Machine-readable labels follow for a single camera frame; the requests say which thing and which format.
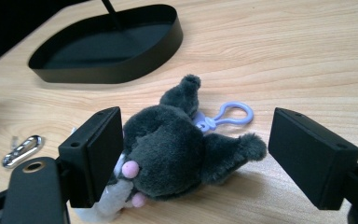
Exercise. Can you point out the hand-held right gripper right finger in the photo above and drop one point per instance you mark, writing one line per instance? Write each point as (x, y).
(310, 158)

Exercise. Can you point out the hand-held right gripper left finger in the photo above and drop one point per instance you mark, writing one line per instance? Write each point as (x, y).
(90, 155)

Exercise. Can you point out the grey plush toy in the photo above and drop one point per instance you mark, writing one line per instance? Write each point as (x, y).
(164, 149)

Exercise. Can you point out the black metal key rack stand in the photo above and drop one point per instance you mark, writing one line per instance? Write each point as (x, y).
(105, 74)

